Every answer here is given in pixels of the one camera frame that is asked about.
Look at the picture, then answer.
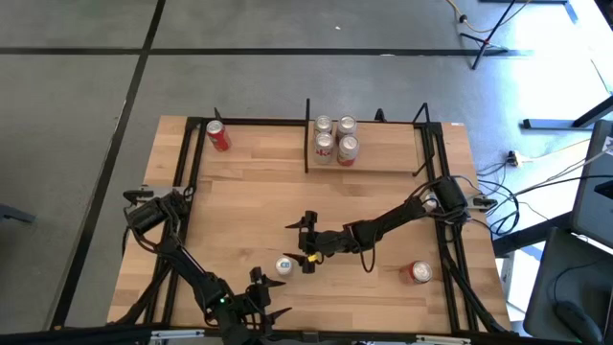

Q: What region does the black tripod stand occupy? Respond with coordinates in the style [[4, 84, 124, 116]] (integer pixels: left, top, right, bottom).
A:
[[457, 0, 535, 71]]

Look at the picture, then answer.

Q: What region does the pink raspberry sparkling water can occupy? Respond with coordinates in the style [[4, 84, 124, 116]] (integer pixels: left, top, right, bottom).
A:
[[336, 114, 358, 138], [336, 134, 361, 168]]

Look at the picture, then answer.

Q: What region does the wooden shelf with black frame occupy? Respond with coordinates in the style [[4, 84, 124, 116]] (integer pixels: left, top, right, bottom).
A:
[[304, 98, 435, 178]]

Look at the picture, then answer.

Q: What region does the dark floor object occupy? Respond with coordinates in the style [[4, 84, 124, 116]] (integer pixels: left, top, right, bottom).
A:
[[0, 203, 37, 225]]

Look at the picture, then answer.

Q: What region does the black computer mouse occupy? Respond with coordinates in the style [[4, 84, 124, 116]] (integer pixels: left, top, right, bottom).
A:
[[555, 299, 604, 344]]

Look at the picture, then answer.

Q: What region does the black aluminium table frame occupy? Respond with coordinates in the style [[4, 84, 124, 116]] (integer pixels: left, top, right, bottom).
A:
[[107, 107, 513, 336]]

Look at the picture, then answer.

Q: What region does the grey desk top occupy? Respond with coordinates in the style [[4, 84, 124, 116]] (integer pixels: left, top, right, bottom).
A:
[[522, 227, 613, 345]]

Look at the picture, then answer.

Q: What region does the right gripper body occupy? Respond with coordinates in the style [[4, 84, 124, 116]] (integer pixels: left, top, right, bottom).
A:
[[299, 227, 358, 258]]

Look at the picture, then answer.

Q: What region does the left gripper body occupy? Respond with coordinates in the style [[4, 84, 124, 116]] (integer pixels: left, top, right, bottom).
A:
[[229, 287, 272, 336]]

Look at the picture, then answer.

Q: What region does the red cola can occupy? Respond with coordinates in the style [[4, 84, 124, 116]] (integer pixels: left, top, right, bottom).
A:
[[205, 119, 234, 153], [399, 260, 434, 286]]

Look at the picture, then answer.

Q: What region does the yellow floor cable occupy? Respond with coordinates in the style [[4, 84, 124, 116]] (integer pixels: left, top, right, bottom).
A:
[[444, 0, 533, 35]]

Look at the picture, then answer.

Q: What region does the white cable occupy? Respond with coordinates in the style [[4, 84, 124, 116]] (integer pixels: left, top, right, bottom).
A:
[[519, 137, 595, 164]]

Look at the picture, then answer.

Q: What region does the black floor stand base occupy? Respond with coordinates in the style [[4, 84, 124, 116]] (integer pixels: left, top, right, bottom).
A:
[[521, 95, 613, 130]]

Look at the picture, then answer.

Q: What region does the black cable loop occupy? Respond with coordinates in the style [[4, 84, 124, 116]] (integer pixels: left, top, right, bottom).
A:
[[476, 162, 524, 241]]

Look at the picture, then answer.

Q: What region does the black camera rig rail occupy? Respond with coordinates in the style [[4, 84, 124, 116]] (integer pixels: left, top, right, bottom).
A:
[[0, 323, 613, 345]]

